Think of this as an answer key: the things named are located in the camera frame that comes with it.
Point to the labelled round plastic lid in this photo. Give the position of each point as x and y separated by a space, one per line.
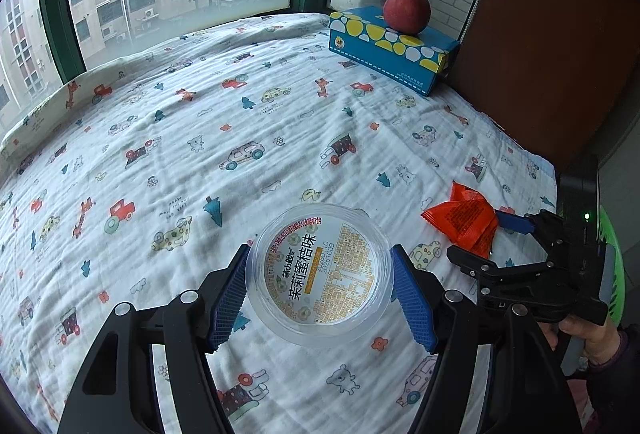
320 275

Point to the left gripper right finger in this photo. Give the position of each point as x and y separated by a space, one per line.
417 310

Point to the blue yellow tissue box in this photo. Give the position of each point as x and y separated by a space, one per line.
417 62

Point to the person's right hand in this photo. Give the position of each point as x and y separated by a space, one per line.
602 342

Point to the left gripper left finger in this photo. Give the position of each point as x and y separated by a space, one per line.
230 291

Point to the red apple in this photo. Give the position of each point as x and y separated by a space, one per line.
407 16

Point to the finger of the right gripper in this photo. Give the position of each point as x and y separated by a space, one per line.
528 224
484 270

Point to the cartoon print white bedsheet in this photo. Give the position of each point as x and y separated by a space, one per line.
136 179

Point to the orange snack wrapper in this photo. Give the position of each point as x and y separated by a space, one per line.
467 219

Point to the brown wooden wardrobe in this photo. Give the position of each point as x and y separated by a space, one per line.
548 71

